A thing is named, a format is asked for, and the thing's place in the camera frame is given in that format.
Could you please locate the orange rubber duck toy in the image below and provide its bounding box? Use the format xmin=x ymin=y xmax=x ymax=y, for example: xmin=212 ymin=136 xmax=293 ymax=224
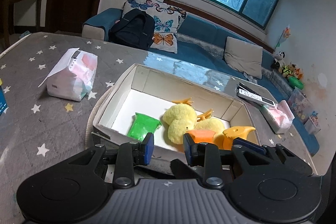
xmin=213 ymin=126 xmax=255 ymax=150

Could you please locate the green plastic packet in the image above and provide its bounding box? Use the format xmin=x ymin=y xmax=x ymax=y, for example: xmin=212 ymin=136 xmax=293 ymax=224
xmin=127 ymin=113 xmax=162 ymax=141

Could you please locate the yellow plush chick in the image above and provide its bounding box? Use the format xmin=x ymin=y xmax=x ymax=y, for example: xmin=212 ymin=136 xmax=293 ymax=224
xmin=162 ymin=98 xmax=198 ymax=144
xmin=194 ymin=109 xmax=226 ymax=133

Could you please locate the orange block toy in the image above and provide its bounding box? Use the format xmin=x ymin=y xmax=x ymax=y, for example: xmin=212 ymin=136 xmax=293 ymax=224
xmin=186 ymin=129 xmax=215 ymax=143

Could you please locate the pink white tissue pack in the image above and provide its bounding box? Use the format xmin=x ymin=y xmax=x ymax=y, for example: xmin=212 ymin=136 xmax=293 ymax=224
xmin=260 ymin=100 xmax=294 ymax=134

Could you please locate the white remote control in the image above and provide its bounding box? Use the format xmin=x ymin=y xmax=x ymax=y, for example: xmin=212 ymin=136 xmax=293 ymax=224
xmin=236 ymin=83 xmax=276 ymax=107

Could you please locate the white cardboard box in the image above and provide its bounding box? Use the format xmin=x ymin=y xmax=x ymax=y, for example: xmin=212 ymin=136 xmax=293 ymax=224
xmin=93 ymin=64 xmax=254 ymax=145

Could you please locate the colourful plush toys pile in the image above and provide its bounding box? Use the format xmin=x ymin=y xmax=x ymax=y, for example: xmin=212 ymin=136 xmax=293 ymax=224
xmin=278 ymin=63 xmax=304 ymax=90

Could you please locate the blue sofa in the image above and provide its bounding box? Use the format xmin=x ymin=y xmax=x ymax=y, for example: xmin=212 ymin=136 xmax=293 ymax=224
xmin=81 ymin=7 xmax=321 ymax=156

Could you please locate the panda plush toy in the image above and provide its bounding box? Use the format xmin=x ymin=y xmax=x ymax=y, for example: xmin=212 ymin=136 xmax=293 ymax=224
xmin=270 ymin=51 xmax=285 ymax=71

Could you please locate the beige cushion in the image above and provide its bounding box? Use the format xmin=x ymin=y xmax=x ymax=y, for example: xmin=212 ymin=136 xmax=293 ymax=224
xmin=224 ymin=36 xmax=263 ymax=79

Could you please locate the dark blue backpack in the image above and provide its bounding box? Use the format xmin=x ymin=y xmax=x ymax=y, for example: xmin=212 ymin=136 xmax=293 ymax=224
xmin=108 ymin=9 xmax=155 ymax=50

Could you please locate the blue yellow spotted box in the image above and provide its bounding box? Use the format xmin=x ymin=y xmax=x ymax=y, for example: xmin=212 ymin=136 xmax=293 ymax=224
xmin=0 ymin=80 xmax=7 ymax=115

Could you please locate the butterfly print pillow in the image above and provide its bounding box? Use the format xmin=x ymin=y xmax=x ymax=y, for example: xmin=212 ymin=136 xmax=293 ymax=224
xmin=122 ymin=0 xmax=187 ymax=54

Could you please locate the wooden side table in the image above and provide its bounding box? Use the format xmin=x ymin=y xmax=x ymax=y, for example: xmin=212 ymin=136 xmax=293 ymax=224
xmin=1 ymin=0 xmax=42 ymax=49

